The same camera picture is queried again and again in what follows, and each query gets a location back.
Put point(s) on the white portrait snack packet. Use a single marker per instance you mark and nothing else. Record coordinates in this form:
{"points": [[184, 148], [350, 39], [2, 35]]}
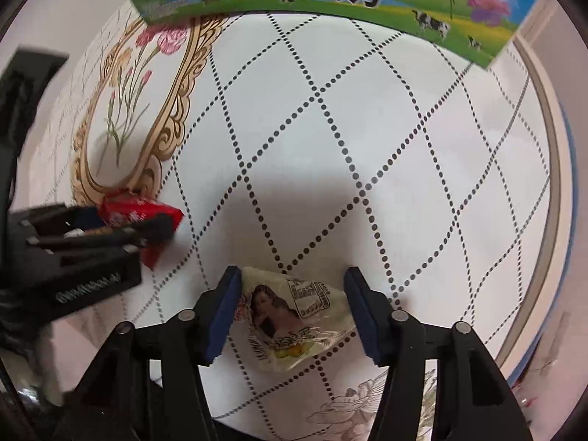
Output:
{"points": [[294, 317]]}

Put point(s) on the red snack packet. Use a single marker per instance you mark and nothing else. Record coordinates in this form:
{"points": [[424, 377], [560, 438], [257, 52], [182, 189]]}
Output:
{"points": [[133, 206]]}

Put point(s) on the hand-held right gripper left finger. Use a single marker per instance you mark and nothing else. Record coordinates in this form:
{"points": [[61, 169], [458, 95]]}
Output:
{"points": [[225, 317]]}

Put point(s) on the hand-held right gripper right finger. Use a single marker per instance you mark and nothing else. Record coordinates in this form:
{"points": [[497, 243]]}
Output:
{"points": [[363, 317]]}

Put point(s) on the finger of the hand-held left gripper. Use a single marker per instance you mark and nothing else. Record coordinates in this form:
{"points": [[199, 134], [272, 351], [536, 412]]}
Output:
{"points": [[115, 239], [55, 220]]}

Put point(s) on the person's left forearm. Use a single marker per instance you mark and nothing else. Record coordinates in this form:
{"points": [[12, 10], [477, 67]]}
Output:
{"points": [[23, 413]]}

